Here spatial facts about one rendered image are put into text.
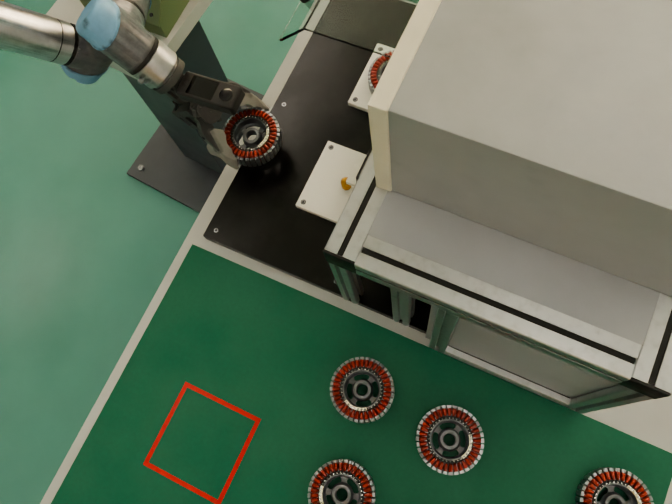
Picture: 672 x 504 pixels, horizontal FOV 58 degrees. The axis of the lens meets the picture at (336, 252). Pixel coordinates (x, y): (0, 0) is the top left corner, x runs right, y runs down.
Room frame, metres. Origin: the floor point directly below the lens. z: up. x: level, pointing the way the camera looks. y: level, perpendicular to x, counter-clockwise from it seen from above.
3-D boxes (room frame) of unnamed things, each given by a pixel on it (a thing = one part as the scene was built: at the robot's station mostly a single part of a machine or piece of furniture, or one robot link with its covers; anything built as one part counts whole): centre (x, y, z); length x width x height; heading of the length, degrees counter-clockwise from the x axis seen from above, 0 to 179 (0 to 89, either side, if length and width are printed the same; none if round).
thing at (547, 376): (0.07, -0.21, 0.91); 0.28 x 0.03 x 0.32; 47
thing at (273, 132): (0.62, 0.08, 0.84); 0.11 x 0.11 x 0.04
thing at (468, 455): (-0.01, -0.08, 0.77); 0.11 x 0.11 x 0.04
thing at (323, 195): (0.49, -0.06, 0.78); 0.15 x 0.15 x 0.01; 47
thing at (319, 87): (0.57, -0.16, 0.76); 0.64 x 0.47 x 0.02; 137
